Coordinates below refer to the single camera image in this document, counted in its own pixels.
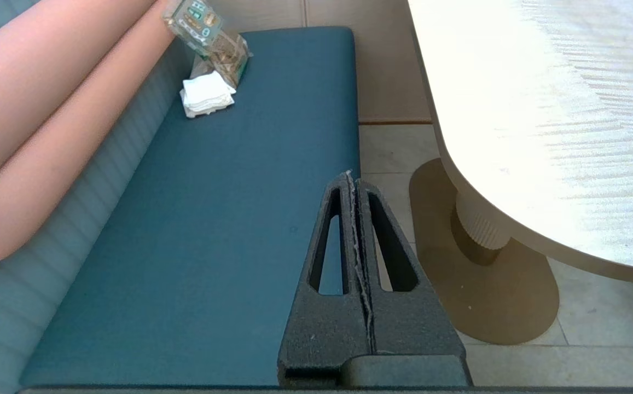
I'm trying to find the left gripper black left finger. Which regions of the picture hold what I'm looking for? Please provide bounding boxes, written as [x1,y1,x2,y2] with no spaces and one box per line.
[278,171,374,384]

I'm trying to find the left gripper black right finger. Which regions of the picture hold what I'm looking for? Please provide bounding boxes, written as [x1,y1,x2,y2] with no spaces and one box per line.
[358,182,467,356]

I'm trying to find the dark blue seat cushion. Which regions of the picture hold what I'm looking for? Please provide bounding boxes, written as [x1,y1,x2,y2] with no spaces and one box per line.
[18,26,362,386]

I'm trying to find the white paper napkins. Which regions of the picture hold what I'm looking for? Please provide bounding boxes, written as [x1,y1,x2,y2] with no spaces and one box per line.
[179,70,236,119]

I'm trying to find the grey ribbed sofa backrest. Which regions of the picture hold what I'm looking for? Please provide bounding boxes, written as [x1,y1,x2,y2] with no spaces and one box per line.
[0,0,196,394]

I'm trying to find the pink bolster cushion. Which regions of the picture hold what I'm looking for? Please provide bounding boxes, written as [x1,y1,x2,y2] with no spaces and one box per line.
[0,5,180,270]
[0,0,155,204]

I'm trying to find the clear snack packet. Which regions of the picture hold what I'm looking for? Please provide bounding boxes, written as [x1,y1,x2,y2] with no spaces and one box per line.
[162,0,252,88]

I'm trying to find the beige round table pedestal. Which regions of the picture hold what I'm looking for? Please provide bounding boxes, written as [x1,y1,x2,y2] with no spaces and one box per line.
[408,159,560,345]

